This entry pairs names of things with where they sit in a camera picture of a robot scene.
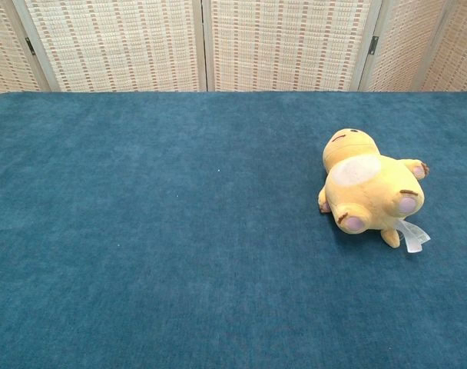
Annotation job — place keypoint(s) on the yellow plush duck toy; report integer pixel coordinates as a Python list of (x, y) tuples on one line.
[(366, 184)]

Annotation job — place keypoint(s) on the blue carpet table cover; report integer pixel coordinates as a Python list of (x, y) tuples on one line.
[(179, 230)]

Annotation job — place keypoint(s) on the woven folding screen panel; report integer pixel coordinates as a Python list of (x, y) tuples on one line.
[(460, 50), (3, 46), (287, 42), (402, 42), (114, 42)]

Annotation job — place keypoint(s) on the black screen hinge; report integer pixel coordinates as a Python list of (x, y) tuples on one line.
[(373, 45), (29, 45)]

